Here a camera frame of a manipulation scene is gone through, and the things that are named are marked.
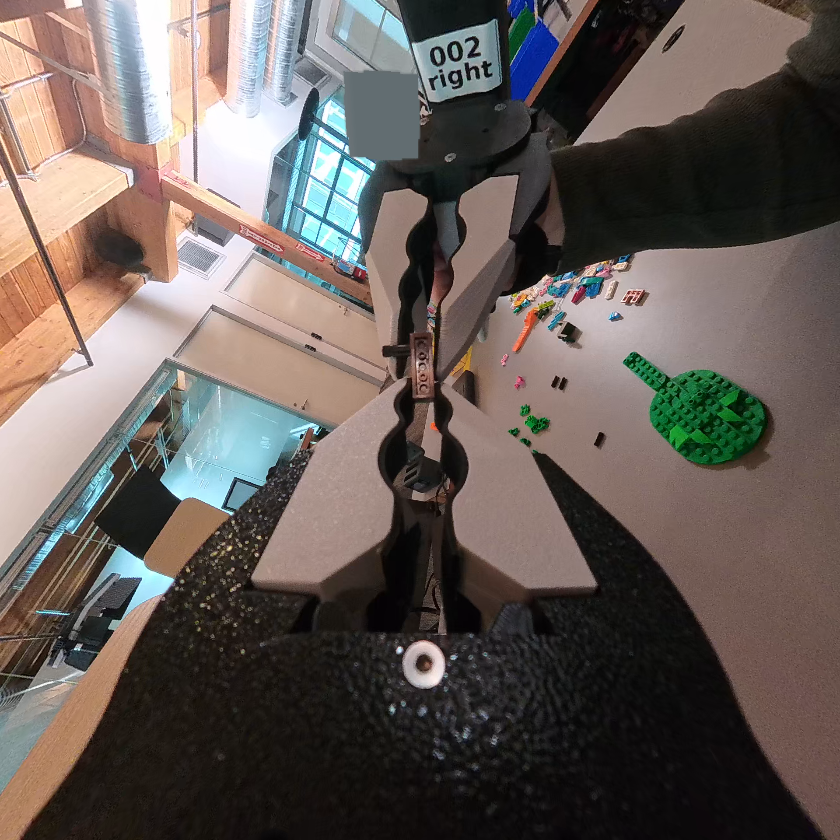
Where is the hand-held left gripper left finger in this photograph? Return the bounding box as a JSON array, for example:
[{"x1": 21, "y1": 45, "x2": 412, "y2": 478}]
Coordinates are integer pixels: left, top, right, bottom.
[{"x1": 251, "y1": 382, "x2": 403, "y2": 614}]

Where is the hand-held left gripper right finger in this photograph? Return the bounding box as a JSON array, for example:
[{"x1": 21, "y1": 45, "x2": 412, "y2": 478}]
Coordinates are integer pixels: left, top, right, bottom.
[{"x1": 433, "y1": 382, "x2": 599, "y2": 614}]

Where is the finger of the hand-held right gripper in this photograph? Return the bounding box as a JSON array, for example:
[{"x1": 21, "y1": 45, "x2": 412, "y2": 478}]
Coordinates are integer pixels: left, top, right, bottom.
[
  {"x1": 430, "y1": 174, "x2": 526, "y2": 385},
  {"x1": 363, "y1": 187, "x2": 434, "y2": 383}
]

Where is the brown technic brick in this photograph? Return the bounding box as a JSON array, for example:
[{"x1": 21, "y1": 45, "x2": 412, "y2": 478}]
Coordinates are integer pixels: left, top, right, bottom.
[{"x1": 410, "y1": 332, "x2": 437, "y2": 400}]

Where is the grey desk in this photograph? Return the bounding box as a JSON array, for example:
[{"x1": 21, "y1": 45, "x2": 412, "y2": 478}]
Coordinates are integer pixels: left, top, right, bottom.
[{"x1": 453, "y1": 0, "x2": 840, "y2": 840}]

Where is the person's right hand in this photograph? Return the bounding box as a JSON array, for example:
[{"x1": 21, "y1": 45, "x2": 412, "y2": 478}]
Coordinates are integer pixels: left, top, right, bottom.
[{"x1": 546, "y1": 172, "x2": 567, "y2": 249}]

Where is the pile of colourful bricks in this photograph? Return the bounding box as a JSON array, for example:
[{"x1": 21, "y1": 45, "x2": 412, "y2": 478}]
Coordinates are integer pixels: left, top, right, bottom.
[{"x1": 508, "y1": 252, "x2": 634, "y2": 324}]

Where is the white door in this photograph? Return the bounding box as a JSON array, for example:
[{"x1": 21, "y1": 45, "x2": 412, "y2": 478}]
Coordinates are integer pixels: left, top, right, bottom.
[
  {"x1": 174, "y1": 307, "x2": 395, "y2": 421},
  {"x1": 223, "y1": 252, "x2": 388, "y2": 378}
]

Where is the pile of small green bricks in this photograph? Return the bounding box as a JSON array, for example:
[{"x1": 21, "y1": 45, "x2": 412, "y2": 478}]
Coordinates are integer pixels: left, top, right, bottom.
[{"x1": 508, "y1": 405, "x2": 551, "y2": 455}]

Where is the black battery charger case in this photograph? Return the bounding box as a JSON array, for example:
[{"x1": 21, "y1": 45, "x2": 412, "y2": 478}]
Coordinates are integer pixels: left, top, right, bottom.
[{"x1": 402, "y1": 443, "x2": 439, "y2": 492}]

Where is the blue storage bin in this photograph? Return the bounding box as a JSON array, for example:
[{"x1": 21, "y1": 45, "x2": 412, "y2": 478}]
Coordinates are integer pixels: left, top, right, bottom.
[{"x1": 508, "y1": 16, "x2": 562, "y2": 83}]

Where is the wooden work table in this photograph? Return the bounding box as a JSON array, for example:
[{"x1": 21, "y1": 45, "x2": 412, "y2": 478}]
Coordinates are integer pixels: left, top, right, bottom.
[{"x1": 521, "y1": 0, "x2": 601, "y2": 109}]

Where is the small wooden document stand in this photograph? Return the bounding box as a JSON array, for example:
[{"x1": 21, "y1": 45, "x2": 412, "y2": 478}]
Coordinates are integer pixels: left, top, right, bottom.
[{"x1": 143, "y1": 497, "x2": 232, "y2": 580}]

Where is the black floor lamp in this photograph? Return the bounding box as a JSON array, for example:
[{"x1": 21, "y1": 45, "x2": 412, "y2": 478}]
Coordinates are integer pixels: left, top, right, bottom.
[{"x1": 297, "y1": 87, "x2": 368, "y2": 257}]

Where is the black tilted panel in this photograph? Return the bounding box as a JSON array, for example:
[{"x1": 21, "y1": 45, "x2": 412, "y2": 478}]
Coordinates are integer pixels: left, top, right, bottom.
[{"x1": 95, "y1": 467, "x2": 181, "y2": 560}]

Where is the black office chair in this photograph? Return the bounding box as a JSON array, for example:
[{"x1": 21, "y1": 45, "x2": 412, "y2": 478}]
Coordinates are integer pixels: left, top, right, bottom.
[{"x1": 49, "y1": 573, "x2": 144, "y2": 672}]

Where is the black ceiling speaker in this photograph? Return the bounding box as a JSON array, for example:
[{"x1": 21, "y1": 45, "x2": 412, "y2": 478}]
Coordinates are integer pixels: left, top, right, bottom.
[{"x1": 98, "y1": 228, "x2": 155, "y2": 273}]

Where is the white tray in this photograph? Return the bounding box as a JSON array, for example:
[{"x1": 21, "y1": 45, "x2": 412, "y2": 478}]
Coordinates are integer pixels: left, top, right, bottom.
[{"x1": 0, "y1": 594, "x2": 168, "y2": 840}]

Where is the black ceiling rod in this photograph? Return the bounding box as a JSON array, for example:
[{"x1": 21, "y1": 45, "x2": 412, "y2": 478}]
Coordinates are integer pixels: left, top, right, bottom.
[{"x1": 0, "y1": 29, "x2": 93, "y2": 367}]

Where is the white wall vent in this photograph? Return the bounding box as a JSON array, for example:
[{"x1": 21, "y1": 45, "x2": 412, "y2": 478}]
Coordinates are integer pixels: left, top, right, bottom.
[{"x1": 176, "y1": 236, "x2": 227, "y2": 280}]

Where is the silver air duct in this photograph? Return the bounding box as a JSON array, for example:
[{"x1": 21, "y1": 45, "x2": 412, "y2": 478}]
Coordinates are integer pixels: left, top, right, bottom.
[
  {"x1": 85, "y1": 0, "x2": 175, "y2": 145},
  {"x1": 269, "y1": 0, "x2": 309, "y2": 106},
  {"x1": 226, "y1": 0, "x2": 277, "y2": 119}
]

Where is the round green base plate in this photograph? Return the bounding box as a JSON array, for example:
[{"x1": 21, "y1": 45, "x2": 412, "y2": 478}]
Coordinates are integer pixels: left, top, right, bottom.
[{"x1": 648, "y1": 369, "x2": 767, "y2": 467}]

